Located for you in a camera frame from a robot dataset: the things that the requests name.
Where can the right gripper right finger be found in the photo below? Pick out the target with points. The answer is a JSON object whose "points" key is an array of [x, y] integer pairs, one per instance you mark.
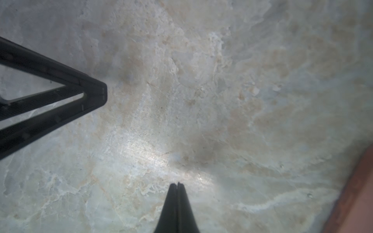
{"points": [[185, 219]]}

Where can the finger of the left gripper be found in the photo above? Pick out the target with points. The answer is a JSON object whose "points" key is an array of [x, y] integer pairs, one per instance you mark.
{"points": [[17, 136]]}

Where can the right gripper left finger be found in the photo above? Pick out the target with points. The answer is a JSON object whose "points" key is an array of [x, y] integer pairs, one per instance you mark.
{"points": [[169, 215]]}

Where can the pink phone case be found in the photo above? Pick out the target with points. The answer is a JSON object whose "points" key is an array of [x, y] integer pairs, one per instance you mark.
{"points": [[353, 212]]}

